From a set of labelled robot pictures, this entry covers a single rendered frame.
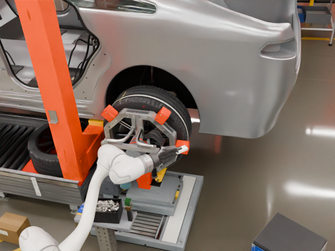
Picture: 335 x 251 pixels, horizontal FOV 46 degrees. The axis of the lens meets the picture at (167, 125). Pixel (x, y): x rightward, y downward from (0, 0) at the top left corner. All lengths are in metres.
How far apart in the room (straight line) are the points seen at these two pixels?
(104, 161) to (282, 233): 1.56
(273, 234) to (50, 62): 1.94
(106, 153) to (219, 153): 2.31
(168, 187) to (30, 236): 1.67
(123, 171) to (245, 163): 2.36
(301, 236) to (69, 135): 1.80
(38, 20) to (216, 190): 2.18
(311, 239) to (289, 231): 0.15
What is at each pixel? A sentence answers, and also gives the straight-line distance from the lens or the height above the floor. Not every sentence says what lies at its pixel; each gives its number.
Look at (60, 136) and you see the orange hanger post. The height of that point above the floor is 0.96.
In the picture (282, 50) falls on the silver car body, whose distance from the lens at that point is 2.98.
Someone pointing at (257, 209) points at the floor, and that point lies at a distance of 3.60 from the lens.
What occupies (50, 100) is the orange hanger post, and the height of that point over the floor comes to 1.27.
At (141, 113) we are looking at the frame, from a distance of 2.74.
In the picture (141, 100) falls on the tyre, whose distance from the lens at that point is 2.78.
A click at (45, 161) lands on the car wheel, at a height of 0.49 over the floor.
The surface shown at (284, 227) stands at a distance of 3.06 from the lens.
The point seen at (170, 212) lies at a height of 0.13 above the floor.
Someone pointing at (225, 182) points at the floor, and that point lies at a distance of 3.81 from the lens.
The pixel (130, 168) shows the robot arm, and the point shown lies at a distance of 1.83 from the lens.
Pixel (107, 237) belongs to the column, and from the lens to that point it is 3.09.
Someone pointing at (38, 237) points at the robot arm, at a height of 1.16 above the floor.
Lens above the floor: 2.65
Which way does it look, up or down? 36 degrees down
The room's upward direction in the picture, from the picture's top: 3 degrees counter-clockwise
